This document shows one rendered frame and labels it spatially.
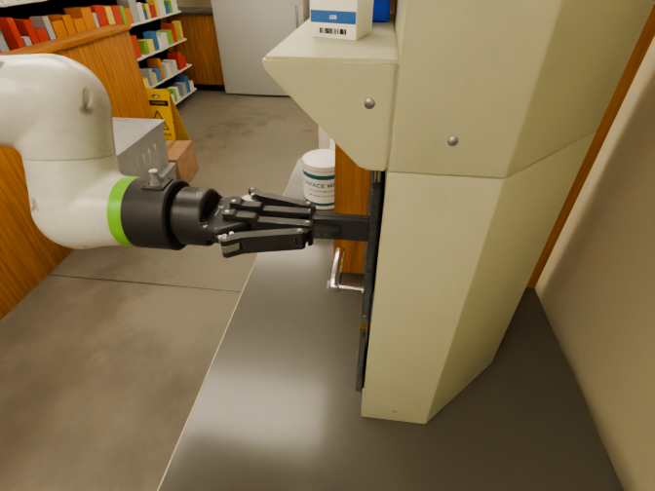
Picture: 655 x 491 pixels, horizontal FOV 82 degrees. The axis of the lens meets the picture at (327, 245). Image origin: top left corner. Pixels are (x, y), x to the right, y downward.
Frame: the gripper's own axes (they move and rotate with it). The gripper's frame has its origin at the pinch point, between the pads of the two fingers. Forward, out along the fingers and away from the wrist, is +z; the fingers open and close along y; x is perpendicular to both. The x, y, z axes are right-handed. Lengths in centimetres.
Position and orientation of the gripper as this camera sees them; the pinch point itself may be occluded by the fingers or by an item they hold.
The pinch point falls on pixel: (340, 226)
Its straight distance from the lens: 46.9
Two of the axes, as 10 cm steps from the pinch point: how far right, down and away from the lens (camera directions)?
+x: 0.0, 7.9, 6.2
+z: 9.9, 0.8, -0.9
